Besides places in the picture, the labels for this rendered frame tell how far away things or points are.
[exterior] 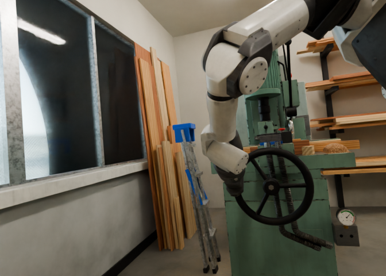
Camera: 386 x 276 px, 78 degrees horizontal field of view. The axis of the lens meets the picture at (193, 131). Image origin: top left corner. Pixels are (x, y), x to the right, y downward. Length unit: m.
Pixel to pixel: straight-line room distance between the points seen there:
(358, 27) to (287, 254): 0.91
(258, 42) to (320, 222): 0.88
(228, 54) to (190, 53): 3.43
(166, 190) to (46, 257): 1.14
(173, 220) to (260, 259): 1.37
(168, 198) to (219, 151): 1.82
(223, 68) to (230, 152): 0.24
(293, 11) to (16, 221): 1.50
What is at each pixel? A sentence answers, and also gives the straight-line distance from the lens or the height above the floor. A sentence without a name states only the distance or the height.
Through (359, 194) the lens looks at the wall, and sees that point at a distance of 3.79.
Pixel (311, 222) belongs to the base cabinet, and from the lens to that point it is 1.19.
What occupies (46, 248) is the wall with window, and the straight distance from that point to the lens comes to 1.74.
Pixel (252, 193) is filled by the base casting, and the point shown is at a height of 0.74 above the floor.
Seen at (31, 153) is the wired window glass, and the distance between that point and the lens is 1.71.
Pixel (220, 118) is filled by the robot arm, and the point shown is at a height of 1.05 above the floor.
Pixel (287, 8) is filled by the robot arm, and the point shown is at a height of 1.25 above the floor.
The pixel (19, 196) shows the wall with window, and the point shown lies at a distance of 1.51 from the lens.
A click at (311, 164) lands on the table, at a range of 1.14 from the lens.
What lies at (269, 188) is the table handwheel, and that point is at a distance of 0.94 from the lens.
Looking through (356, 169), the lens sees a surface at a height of 0.54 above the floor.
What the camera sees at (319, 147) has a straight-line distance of 1.29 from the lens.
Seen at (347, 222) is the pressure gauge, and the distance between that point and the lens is 1.14.
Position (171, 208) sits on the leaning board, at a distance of 2.45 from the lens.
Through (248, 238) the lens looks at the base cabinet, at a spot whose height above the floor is 0.55.
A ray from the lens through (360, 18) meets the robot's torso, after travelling 0.71.
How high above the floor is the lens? 1.00
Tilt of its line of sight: 3 degrees up
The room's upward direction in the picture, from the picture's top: 5 degrees counter-clockwise
